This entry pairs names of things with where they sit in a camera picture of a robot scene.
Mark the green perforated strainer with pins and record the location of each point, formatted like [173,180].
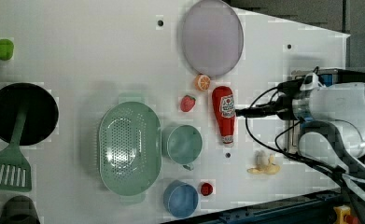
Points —
[129,146]

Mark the red tomato toy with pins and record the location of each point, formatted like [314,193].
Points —
[206,189]

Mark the strawberry toy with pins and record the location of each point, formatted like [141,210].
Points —
[187,103]

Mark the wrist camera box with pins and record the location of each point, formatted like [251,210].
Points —
[306,83]

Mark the green pepper toy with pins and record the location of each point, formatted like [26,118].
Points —
[6,49]

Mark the orange slice toy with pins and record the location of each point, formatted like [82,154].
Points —
[202,82]

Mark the peeled banana toy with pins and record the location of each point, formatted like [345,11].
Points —
[265,165]

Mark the lilac round plate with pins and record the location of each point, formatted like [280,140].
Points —
[212,38]

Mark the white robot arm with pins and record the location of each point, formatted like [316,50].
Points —
[332,129]

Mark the silver toaster oven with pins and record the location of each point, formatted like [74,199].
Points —
[327,77]

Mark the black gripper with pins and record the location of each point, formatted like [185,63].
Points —
[282,108]

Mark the red plush ketchup bottle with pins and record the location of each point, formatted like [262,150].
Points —
[224,109]

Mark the green cup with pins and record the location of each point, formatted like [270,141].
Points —
[182,144]

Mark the black pan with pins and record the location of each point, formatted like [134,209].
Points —
[41,116]

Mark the green slotted spatula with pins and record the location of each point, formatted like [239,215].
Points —
[15,170]

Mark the blue cup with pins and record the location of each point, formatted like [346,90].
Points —
[180,199]

